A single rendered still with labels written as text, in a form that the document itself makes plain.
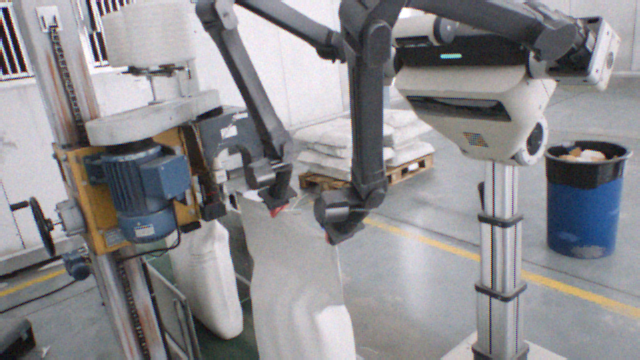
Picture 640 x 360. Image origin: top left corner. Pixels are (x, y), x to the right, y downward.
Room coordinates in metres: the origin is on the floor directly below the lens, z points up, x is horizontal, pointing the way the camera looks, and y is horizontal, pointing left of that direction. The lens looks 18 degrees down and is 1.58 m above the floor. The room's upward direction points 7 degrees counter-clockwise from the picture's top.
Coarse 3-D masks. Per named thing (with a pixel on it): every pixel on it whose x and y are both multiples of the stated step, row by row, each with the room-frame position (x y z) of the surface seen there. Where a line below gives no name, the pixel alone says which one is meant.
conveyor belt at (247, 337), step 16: (160, 240) 2.79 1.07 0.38; (160, 272) 2.34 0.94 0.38; (176, 288) 2.15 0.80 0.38; (240, 304) 1.91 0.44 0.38; (192, 320) 1.83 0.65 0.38; (208, 336) 1.70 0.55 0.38; (240, 336) 1.67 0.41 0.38; (208, 352) 1.59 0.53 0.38; (224, 352) 1.58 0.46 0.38; (240, 352) 1.56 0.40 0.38; (256, 352) 1.55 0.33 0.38
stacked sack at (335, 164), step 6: (384, 150) 4.29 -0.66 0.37; (390, 150) 4.32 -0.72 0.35; (330, 156) 4.29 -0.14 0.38; (384, 156) 4.25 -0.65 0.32; (390, 156) 4.32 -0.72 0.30; (324, 162) 4.26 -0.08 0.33; (330, 162) 4.20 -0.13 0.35; (336, 162) 4.14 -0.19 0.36; (342, 162) 4.08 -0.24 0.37; (348, 162) 4.03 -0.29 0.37; (324, 168) 4.27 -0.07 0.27; (330, 168) 4.18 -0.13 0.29; (336, 168) 4.10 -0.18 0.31; (342, 168) 4.05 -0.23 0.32; (348, 168) 4.00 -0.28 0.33
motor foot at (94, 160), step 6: (84, 156) 1.25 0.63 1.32; (90, 156) 1.25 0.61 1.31; (96, 156) 1.26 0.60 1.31; (84, 162) 1.24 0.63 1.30; (90, 162) 1.25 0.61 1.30; (96, 162) 1.24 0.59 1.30; (90, 168) 1.25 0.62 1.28; (96, 168) 1.26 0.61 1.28; (102, 168) 1.26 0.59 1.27; (90, 174) 1.25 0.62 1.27; (96, 174) 1.25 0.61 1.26; (102, 174) 1.26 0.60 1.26; (90, 180) 1.24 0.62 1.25; (96, 180) 1.25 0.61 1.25; (102, 180) 1.23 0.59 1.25
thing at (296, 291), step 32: (256, 224) 1.39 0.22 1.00; (288, 224) 1.23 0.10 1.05; (256, 256) 1.41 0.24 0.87; (288, 256) 1.26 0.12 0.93; (320, 256) 1.11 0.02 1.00; (256, 288) 1.33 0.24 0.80; (288, 288) 1.23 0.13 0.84; (320, 288) 1.13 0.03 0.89; (256, 320) 1.33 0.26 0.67; (288, 320) 1.18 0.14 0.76; (320, 320) 1.11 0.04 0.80; (288, 352) 1.19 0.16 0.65; (320, 352) 1.11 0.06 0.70; (352, 352) 1.16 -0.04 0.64
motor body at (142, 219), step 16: (160, 144) 1.22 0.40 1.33; (112, 160) 1.13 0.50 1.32; (128, 160) 1.13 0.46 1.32; (144, 160) 1.15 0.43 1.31; (112, 176) 1.14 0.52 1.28; (128, 176) 1.13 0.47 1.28; (112, 192) 1.15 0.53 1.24; (128, 192) 1.14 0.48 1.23; (144, 192) 1.14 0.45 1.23; (128, 208) 1.12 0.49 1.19; (144, 208) 1.14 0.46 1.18; (160, 208) 1.16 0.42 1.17; (128, 224) 1.13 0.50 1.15; (144, 224) 1.12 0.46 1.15; (160, 224) 1.14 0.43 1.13; (128, 240) 1.14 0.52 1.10; (144, 240) 1.13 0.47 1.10
